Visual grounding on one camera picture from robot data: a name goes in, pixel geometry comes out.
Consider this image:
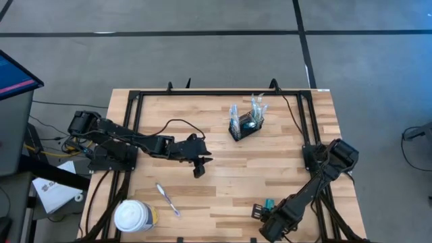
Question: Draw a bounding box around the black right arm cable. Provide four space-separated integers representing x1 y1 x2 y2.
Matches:
277 90 308 149

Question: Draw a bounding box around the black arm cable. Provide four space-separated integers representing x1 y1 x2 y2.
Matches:
277 90 308 149
157 118 207 139

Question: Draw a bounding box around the white lidded wipes canister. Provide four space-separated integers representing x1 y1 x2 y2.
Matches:
113 198 160 234

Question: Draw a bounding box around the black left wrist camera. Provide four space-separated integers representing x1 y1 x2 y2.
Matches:
192 161 207 179

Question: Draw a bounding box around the grey stand foot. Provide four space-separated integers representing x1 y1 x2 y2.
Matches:
402 120 432 142

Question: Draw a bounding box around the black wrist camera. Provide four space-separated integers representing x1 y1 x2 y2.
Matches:
251 202 265 219
192 161 207 179

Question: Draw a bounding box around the yellow floor cable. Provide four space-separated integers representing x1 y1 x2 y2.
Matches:
24 134 94 159

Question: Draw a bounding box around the white paper sheet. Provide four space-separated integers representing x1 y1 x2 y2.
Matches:
32 160 84 215

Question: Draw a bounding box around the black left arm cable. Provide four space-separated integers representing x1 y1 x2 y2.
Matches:
157 118 207 139

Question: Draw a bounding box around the blue screen monitor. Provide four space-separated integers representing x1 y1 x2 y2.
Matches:
0 49 45 101

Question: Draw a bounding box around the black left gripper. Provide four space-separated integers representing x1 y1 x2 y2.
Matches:
168 134 213 163

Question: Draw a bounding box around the black desk leg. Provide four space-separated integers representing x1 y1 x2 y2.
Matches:
18 154 91 192

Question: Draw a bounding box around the black table frame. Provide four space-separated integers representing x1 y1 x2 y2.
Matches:
77 78 371 243

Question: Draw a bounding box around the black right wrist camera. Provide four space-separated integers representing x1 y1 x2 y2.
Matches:
251 202 265 219

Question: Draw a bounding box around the purple white toothbrush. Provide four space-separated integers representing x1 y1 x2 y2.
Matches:
155 182 182 217

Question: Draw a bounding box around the black wire basket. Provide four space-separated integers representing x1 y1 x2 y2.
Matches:
228 110 267 142

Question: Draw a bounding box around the grey cabinet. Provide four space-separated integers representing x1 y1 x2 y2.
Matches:
0 90 34 177

